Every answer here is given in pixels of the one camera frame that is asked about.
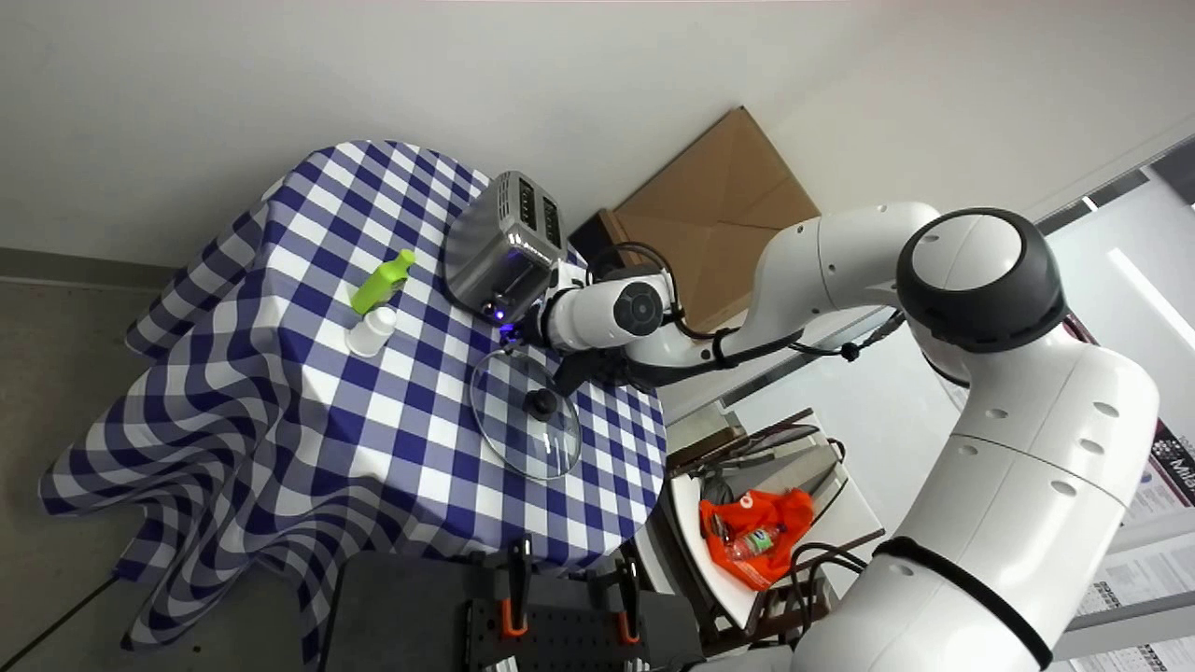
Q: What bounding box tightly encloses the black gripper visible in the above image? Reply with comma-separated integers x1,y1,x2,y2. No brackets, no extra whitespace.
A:
488,281,563,356

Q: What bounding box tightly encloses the silver toaster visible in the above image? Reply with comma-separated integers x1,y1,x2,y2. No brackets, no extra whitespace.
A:
442,167,589,318

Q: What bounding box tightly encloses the glass pot lid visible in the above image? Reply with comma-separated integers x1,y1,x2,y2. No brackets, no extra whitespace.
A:
463,348,585,489

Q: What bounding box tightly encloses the black cooking pot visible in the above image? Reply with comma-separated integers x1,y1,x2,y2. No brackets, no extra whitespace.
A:
553,348,665,393

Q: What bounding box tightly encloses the green plastic bottle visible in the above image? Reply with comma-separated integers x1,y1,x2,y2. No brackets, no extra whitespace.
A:
349,246,424,322

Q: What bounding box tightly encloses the small white bottle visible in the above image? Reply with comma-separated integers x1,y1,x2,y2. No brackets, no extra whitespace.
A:
344,301,399,362

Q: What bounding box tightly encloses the blue white checkered tablecloth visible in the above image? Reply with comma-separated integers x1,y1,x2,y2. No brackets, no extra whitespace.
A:
43,139,671,664

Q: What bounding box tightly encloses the large brown cardboard box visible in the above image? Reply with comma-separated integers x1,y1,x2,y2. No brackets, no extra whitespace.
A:
609,104,829,341

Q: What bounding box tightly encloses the black clamp orange tip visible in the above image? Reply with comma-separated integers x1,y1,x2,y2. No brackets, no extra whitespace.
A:
604,554,649,650
493,533,538,641

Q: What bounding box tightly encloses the black perforated mounting board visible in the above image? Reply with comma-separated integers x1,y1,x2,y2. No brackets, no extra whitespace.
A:
317,545,707,672

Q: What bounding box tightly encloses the white side table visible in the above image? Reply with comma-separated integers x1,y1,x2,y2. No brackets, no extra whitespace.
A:
665,433,889,641

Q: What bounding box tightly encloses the framed partition panel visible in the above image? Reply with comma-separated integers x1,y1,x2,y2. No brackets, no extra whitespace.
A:
658,132,1195,672

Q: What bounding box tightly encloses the red white poster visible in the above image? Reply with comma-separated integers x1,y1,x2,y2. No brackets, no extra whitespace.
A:
1123,414,1195,525

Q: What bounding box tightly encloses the white printed paper sheet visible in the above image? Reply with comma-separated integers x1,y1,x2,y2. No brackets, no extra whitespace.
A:
1096,514,1195,672

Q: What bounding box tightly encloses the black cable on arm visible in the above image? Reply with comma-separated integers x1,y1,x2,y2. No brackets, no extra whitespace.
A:
670,301,908,373

